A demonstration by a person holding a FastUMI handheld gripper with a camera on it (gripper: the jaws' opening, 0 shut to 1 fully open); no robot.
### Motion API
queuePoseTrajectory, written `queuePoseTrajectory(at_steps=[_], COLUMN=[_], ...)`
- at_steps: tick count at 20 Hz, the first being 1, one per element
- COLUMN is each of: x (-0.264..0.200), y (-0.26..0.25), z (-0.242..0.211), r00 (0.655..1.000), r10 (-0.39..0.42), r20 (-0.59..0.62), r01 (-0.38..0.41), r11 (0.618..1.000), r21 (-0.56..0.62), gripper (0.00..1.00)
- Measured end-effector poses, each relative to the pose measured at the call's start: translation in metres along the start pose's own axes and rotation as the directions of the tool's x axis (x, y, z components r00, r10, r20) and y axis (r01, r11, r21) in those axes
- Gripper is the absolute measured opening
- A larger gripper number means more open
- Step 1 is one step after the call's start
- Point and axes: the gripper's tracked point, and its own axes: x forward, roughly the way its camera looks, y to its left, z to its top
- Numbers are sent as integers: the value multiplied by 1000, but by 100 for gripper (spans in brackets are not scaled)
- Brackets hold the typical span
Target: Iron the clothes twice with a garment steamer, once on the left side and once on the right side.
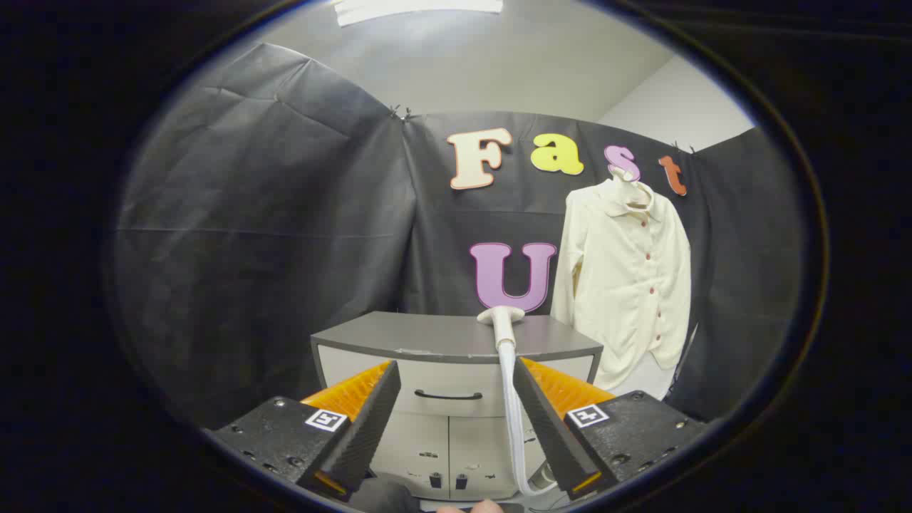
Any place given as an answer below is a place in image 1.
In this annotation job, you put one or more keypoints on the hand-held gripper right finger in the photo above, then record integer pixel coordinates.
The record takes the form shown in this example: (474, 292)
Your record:
(548, 427)

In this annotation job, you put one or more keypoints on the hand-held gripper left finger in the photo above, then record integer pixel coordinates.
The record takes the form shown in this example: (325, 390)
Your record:
(367, 427)

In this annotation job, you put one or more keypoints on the cream button-up shirt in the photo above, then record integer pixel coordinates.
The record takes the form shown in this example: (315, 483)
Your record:
(627, 299)

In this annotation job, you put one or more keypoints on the grey and white cabinet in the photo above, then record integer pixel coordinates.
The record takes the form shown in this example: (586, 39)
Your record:
(427, 336)

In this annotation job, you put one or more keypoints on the black backdrop cloth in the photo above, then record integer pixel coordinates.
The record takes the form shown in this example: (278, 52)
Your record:
(249, 214)

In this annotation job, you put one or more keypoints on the white mannequin neck hanger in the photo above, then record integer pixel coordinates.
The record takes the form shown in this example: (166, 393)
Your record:
(627, 182)

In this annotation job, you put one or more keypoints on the ceiling tube light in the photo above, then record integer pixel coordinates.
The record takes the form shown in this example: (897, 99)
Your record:
(413, 8)

